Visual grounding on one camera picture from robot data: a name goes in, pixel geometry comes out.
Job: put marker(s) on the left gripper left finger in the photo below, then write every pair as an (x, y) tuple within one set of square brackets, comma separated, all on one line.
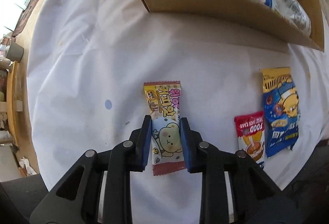
[(95, 176)]

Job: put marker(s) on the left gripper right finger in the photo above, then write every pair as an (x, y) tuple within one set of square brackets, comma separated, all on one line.
[(256, 197)]

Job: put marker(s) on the yellow bear candy bar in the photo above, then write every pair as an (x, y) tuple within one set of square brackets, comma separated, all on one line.
[(163, 100)]

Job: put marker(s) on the red FOOD rice cake packet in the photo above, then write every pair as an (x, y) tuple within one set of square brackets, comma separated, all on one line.
[(251, 135)]

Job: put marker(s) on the blue yellow bear snack bag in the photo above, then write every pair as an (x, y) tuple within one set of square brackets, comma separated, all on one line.
[(281, 109)]

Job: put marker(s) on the wooden chair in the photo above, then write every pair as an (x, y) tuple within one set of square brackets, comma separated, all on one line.
[(13, 115)]

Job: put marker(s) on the white printed bed sheet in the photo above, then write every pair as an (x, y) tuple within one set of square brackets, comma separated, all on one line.
[(89, 59)]

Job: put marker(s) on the grey cup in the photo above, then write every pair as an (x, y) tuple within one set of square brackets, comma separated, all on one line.
[(14, 51)]

